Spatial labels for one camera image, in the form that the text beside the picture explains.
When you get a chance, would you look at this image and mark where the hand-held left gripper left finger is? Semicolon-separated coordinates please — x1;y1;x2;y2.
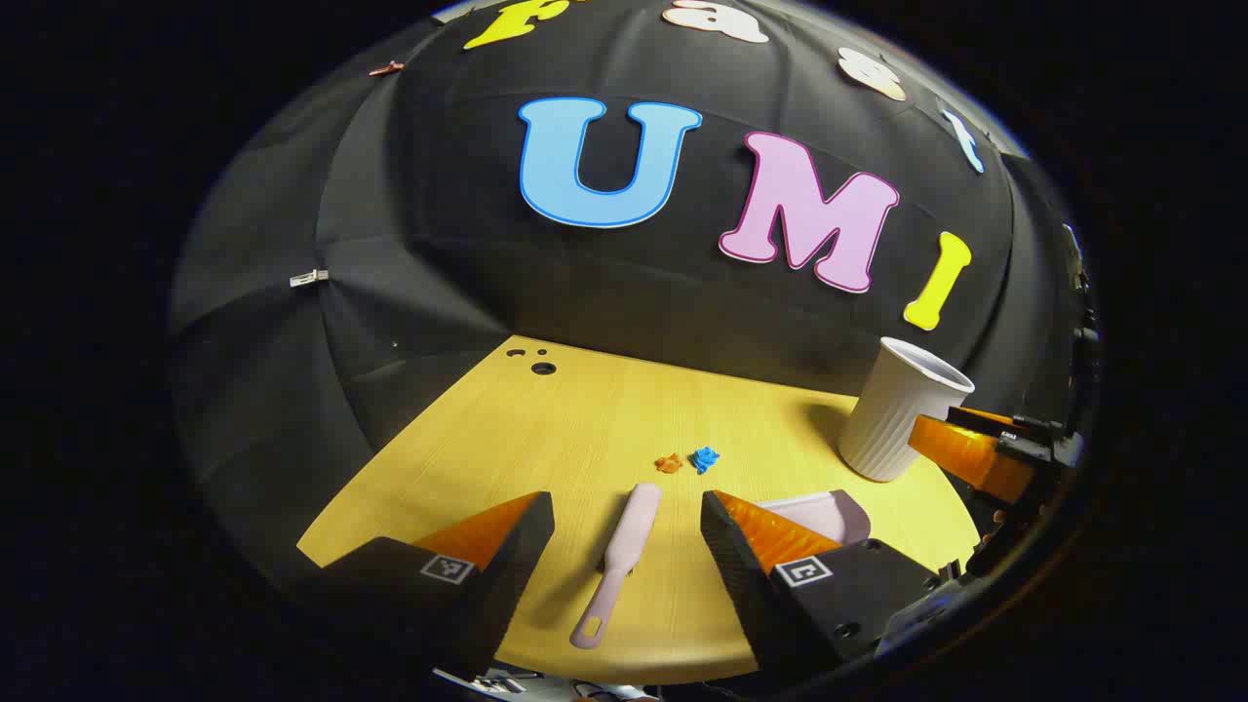
297;490;555;679

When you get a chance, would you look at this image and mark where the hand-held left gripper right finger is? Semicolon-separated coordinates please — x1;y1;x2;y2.
700;489;966;676

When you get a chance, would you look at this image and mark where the white ribbed garbage bin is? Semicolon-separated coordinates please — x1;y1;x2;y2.
837;336;976;484

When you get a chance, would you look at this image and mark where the wooden desktop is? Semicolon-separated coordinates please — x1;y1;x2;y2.
295;334;981;686

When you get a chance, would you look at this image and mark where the black backdrop cloth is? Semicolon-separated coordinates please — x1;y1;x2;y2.
166;0;1101;596

